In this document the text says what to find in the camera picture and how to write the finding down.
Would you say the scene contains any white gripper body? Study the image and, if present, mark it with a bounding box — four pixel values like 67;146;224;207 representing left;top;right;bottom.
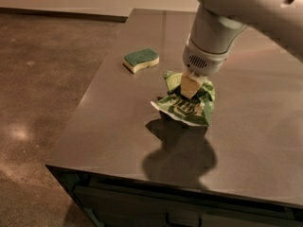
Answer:
183;37;230;77

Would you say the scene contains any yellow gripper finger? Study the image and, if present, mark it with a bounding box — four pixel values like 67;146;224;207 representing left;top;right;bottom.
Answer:
181;71;205;99

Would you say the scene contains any green jalapeno chip bag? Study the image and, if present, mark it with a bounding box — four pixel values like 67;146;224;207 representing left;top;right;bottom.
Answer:
151;71;215;127

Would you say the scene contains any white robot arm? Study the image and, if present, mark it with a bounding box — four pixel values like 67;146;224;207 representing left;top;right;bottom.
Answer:
181;0;303;99

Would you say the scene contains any green and yellow sponge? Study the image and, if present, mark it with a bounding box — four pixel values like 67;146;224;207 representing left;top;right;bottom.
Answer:
123;48;159;74

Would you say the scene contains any dark cabinet drawer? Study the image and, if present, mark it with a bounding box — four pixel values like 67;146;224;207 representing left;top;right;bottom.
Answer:
74;186;303;227

